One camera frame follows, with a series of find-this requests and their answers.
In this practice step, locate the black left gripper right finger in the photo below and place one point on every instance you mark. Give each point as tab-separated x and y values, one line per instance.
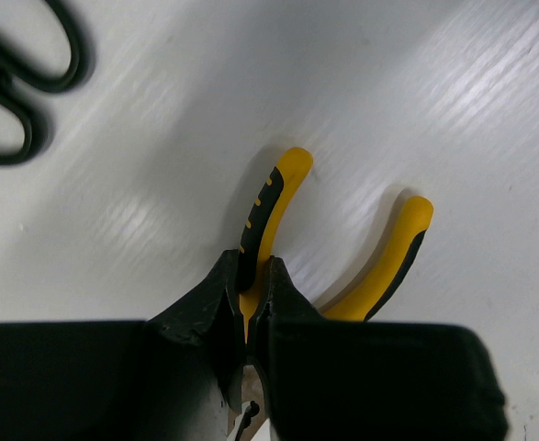
334	380

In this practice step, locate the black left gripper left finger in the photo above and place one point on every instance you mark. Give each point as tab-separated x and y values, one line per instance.
168	378

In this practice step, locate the yellow black pliers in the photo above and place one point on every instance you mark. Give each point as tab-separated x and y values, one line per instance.
377	287

